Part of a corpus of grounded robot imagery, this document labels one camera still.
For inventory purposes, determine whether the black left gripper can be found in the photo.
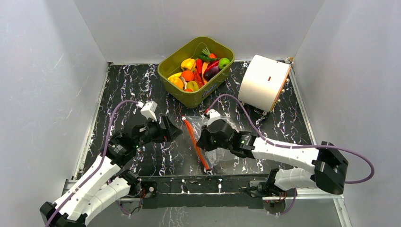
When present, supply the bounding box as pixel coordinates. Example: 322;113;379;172
135;115;183;148

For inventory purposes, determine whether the clear zip bag orange zipper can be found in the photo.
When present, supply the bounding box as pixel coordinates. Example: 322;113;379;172
182;115;237;171

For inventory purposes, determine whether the orange toy fruit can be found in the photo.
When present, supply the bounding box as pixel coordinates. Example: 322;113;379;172
181;70;194;82

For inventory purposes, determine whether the yellow toy bell pepper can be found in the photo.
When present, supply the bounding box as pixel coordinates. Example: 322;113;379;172
180;58;196;72

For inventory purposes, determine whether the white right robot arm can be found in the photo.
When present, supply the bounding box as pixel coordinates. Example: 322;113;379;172
197;119;349;196

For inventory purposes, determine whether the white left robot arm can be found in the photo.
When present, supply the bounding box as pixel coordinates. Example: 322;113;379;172
40;115;183;227

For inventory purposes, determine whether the yellow green toy fruit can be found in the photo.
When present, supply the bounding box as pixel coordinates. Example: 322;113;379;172
186;81;199;92

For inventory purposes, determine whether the yellow toy pepper small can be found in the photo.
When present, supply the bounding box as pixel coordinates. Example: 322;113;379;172
168;72;185;90

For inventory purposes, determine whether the purple toy eggplant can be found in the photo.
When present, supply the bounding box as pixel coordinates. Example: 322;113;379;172
203;66;220;81

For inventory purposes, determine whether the red toy chili pepper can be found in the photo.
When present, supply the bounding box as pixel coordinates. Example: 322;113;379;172
205;60;219;73

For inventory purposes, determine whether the green toy lime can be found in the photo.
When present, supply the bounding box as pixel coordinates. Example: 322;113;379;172
218;58;230;70

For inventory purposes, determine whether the olive green plastic bin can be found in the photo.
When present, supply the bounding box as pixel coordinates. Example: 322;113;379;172
157;36;235;108

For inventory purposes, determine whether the white cylindrical appliance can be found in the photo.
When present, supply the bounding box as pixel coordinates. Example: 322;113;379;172
238;55;291;114

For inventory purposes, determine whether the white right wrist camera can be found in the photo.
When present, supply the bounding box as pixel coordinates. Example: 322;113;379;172
206;109;221;126

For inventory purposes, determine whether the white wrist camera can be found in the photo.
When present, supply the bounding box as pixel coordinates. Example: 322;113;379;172
137;101;157;121
206;109;221;126

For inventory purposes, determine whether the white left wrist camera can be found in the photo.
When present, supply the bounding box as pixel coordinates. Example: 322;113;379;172
137;101;157;121

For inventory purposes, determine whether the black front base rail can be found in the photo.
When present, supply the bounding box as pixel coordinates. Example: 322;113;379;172
140;174;280;209

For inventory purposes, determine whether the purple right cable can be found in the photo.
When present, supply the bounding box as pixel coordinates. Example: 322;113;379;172
208;94;375;184

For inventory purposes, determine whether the purple cable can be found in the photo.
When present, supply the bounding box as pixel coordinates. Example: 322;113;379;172
44;99;140;227
208;94;375;184

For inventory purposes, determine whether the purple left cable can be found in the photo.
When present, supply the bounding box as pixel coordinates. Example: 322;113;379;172
44;99;140;227

